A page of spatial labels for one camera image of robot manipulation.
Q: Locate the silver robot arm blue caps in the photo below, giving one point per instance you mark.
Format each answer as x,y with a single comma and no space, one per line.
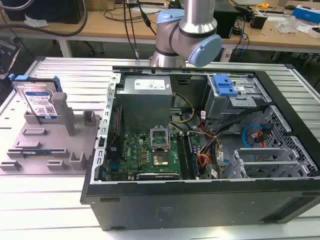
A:
190,30

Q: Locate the RAM stick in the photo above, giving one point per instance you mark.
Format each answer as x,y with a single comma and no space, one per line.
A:
184,155
192,155

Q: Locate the clear plastic wrap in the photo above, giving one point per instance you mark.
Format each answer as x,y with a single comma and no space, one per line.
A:
287,25

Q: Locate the grey power supply unit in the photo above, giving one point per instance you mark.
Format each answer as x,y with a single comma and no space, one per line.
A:
145,102

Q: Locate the black device on desk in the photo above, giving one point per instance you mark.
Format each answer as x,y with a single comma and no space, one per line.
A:
258,20

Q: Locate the metal optical drive cage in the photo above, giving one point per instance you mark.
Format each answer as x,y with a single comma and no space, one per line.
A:
240,97

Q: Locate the wooden desk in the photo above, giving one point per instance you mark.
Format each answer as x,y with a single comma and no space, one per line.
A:
105,27

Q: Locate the blue drive bay latch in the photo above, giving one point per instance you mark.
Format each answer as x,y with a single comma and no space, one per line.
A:
223,86

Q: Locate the metal disk bay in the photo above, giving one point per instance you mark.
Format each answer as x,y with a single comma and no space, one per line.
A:
265,162

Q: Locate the grey parts rack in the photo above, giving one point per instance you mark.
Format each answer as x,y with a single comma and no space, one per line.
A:
50,140

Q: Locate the black box on desk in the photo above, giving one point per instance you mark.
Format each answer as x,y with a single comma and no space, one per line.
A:
228,22

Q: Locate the CPU socket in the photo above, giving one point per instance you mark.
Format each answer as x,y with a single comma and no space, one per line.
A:
162,160

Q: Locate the blue cardboard box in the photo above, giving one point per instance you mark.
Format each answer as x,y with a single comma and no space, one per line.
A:
306,12

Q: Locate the black equipment on desk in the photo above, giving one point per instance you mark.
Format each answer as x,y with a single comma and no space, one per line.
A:
45,11

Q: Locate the green motherboard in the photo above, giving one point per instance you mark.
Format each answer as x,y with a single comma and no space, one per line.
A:
140,155

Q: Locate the hard disk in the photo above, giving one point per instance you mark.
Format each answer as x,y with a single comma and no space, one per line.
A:
37,97

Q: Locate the black graphics card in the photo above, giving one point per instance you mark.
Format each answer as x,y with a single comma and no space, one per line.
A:
157,176

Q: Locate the black open PC case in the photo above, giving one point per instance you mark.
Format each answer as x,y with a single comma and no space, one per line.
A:
200,205

